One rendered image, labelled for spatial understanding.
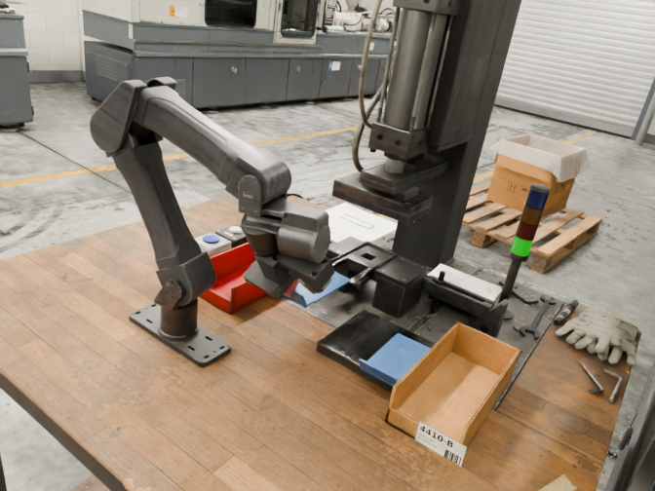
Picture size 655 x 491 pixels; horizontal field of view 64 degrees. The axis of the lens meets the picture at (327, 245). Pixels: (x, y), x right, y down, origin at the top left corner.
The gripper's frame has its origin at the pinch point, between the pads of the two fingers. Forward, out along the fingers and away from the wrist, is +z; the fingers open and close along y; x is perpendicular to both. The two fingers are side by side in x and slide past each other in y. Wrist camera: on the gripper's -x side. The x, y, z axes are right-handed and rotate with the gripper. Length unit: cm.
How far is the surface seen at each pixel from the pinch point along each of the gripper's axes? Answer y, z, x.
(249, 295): -1.0, 9.1, 11.9
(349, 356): -1.6, 8.3, -12.8
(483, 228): 204, 224, 44
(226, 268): 3.1, 12.6, 23.4
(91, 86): 197, 232, 509
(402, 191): 29.6, -0.3, -5.2
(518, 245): 39.3, 14.6, -26.1
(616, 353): 34, 29, -51
